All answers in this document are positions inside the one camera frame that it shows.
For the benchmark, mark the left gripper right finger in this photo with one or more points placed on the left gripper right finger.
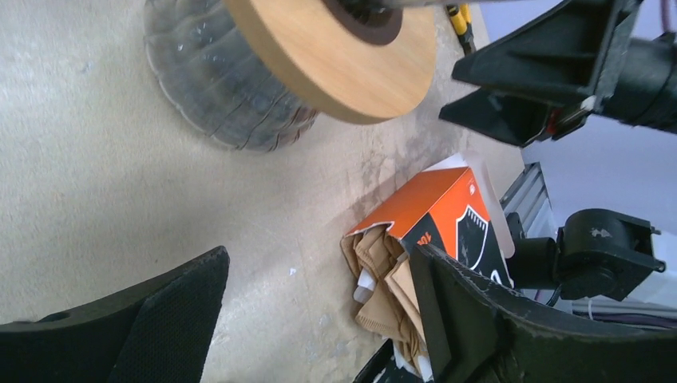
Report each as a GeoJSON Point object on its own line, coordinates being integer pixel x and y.
{"type": "Point", "coordinates": [477, 330]}

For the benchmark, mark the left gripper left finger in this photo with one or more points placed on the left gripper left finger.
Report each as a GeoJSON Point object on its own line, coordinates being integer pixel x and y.
{"type": "Point", "coordinates": [158, 330]}

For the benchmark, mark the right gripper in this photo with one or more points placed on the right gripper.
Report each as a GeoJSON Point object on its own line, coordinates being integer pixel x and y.
{"type": "Point", "coordinates": [580, 58]}

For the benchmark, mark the coffee paper filter box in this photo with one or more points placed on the coffee paper filter box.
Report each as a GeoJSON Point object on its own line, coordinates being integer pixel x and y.
{"type": "Point", "coordinates": [451, 205]}

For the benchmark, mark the wooden ring holder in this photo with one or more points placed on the wooden ring holder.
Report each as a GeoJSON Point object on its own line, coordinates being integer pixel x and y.
{"type": "Point", "coordinates": [344, 68]}

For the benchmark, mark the smoky glass carafe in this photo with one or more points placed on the smoky glass carafe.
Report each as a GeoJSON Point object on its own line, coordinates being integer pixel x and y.
{"type": "Point", "coordinates": [210, 74]}

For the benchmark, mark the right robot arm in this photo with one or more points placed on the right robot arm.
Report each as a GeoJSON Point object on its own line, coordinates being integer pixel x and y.
{"type": "Point", "coordinates": [597, 252]}

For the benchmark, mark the yellow handled pliers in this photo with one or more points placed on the yellow handled pliers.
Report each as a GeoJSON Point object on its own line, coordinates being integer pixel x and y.
{"type": "Point", "coordinates": [460, 18]}

